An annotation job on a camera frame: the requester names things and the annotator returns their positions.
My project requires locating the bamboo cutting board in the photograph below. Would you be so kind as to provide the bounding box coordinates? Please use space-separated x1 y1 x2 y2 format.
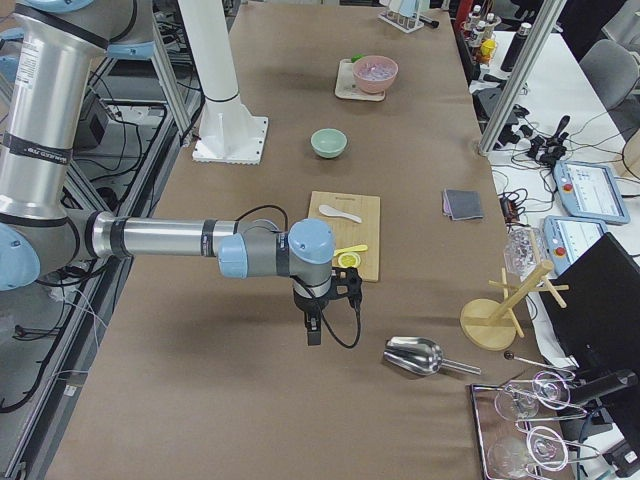
308 191 381 282

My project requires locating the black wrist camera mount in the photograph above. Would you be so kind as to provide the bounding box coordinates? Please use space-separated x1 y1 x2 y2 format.
329 267 363 310

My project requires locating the black monitor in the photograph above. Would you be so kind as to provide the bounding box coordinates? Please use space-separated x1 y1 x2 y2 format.
540 233 639 372

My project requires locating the black water bottle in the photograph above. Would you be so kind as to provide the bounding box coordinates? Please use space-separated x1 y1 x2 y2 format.
500 22 532 73

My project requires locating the yellow plastic spoon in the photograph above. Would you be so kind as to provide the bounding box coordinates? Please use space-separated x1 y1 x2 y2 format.
334 244 369 256

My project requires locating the blue teach pendant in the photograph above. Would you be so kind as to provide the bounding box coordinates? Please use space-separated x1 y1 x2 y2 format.
553 160 631 225
543 215 608 275

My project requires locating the green ceramic bowl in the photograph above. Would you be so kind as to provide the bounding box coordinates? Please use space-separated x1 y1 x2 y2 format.
310 128 348 159

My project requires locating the metal ice scoop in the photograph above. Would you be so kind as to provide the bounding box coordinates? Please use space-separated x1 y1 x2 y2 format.
383 336 482 376

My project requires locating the wooden mug tree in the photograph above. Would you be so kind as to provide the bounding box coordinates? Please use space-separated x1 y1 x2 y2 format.
460 260 569 351

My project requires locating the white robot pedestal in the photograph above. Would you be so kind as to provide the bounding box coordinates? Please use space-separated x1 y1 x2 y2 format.
179 0 268 165

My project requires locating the pink bowl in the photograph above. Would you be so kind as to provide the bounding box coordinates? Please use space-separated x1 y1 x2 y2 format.
352 55 399 94

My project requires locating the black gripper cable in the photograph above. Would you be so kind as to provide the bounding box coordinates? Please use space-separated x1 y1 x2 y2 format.
317 297 362 349

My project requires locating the grey office chair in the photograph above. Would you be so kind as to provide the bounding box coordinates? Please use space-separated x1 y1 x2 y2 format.
579 39 639 129

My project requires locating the black power adapter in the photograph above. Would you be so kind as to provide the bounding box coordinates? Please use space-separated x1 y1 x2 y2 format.
73 102 108 149

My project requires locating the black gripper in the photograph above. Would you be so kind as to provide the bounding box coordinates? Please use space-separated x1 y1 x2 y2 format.
292 276 331 346

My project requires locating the aluminium frame post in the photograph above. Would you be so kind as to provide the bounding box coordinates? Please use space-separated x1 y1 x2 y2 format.
477 0 566 157

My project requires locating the white ceramic spoon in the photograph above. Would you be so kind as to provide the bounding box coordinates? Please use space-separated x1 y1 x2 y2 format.
318 204 362 224

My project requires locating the white square tray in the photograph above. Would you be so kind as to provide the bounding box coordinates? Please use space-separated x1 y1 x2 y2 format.
334 59 386 102

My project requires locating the folded grey cloth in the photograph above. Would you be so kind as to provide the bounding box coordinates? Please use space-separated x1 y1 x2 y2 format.
442 189 484 220

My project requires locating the white dish rack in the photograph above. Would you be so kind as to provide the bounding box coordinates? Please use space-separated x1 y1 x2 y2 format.
377 0 440 34

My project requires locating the clear glass dish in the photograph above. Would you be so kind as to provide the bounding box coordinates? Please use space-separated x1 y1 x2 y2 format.
503 227 548 277

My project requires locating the lemon slice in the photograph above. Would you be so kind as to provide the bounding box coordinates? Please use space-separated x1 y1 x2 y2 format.
337 252 361 268

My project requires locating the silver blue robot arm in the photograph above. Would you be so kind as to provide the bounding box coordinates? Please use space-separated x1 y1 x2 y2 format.
1 1 337 345

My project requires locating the condiment bottle rack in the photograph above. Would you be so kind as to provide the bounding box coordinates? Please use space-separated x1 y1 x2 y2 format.
461 1 502 66

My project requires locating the clear wine glass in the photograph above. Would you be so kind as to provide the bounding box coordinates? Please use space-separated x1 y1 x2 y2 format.
494 370 570 421
486 426 569 479

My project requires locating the aluminium frame rail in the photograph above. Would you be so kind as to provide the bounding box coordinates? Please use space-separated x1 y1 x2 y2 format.
151 18 192 147

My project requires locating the metal wire glass rack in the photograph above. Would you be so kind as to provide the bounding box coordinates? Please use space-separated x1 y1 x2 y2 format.
469 383 600 479

